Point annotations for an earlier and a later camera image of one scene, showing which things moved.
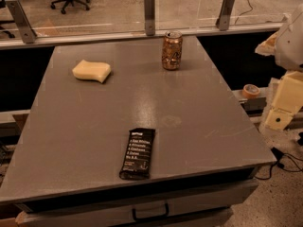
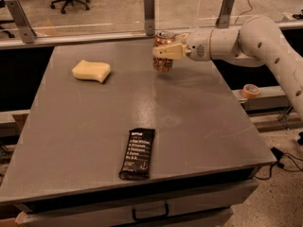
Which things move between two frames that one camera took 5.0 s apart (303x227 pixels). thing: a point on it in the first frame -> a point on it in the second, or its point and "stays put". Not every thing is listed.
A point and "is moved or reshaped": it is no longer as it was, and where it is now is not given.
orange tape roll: [251, 91] stays put
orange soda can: [171, 50] is moved or reshaped
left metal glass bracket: [28, 34] stays put
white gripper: [292, 46] -> [199, 46]
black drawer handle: [150, 218] stays put
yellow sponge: [91, 70] stays put
